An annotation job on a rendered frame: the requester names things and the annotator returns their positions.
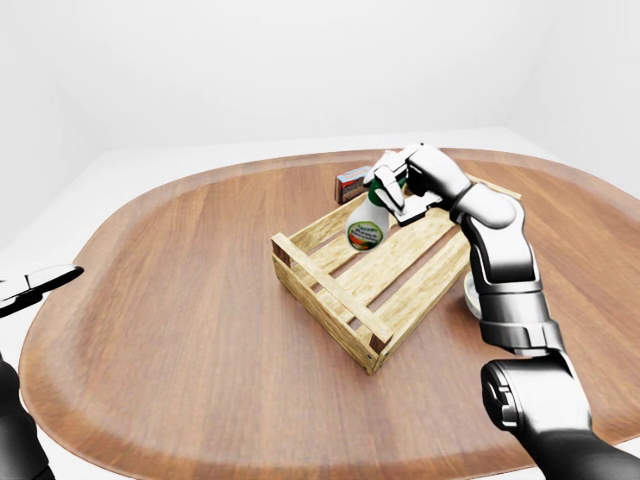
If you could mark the white salad dressing bottle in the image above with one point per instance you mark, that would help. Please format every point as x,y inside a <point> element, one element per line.
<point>367,227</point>

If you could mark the red-brown printed food box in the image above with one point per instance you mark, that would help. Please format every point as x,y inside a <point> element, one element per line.
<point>350,186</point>

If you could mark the pale wooden slat tray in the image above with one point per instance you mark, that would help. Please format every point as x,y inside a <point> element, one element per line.
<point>370,280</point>

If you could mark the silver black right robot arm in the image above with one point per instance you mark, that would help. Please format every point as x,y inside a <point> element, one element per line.
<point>505,260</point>

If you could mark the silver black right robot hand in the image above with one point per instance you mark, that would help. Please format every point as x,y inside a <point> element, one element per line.
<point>434,170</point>

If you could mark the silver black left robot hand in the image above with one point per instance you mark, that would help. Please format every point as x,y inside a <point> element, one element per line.
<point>35,285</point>

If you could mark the pale round bowl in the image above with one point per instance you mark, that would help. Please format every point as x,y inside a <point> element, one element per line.
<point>471,295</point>

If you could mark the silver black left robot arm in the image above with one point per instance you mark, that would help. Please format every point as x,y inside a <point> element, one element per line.
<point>17,430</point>

